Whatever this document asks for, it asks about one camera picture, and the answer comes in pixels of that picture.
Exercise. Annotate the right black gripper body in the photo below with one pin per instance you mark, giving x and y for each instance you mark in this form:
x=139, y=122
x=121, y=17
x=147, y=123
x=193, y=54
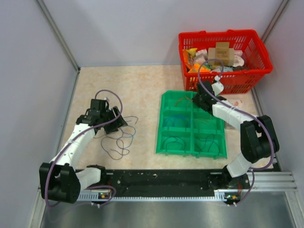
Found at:
x=198, y=99

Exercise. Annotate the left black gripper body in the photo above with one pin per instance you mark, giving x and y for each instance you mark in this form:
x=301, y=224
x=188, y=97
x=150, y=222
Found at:
x=109, y=115

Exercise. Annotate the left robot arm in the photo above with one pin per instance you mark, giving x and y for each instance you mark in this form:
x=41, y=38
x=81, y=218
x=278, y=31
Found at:
x=59, y=179

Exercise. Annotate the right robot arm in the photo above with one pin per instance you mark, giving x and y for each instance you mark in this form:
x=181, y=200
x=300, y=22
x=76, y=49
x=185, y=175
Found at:
x=258, y=139

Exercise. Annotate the orange snack packet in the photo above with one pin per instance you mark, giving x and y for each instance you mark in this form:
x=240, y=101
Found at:
x=198, y=68

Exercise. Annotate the green compartment tray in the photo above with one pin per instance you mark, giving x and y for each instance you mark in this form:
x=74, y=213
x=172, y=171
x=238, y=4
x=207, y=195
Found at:
x=184, y=129

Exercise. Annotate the white red snack packet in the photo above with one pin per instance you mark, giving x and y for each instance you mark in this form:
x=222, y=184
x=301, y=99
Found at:
x=237, y=103

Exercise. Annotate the yellow snack packet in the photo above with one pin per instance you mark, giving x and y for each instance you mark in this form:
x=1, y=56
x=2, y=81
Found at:
x=192, y=51

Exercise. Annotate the brown cardboard box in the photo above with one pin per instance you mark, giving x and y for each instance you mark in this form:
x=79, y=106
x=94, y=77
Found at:
x=223, y=52

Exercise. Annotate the red plastic basket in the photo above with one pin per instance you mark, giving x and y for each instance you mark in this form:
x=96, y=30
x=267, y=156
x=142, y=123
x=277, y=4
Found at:
x=256, y=57

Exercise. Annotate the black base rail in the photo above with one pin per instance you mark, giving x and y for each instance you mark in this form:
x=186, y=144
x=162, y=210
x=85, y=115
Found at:
x=163, y=183

